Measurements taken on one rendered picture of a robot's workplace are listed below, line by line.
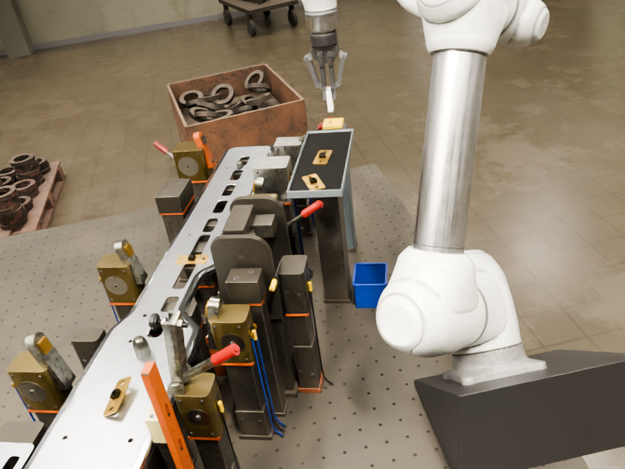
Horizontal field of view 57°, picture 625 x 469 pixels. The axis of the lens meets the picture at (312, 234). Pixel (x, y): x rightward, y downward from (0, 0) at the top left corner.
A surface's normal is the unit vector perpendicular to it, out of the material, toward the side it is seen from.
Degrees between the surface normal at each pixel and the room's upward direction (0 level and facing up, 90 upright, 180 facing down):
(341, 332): 0
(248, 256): 90
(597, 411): 90
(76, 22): 90
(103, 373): 0
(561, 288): 0
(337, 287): 90
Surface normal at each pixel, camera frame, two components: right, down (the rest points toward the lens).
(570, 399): 0.17, 0.52
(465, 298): 0.67, 0.07
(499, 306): 0.68, -0.22
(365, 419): -0.11, -0.84
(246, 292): -0.13, 0.55
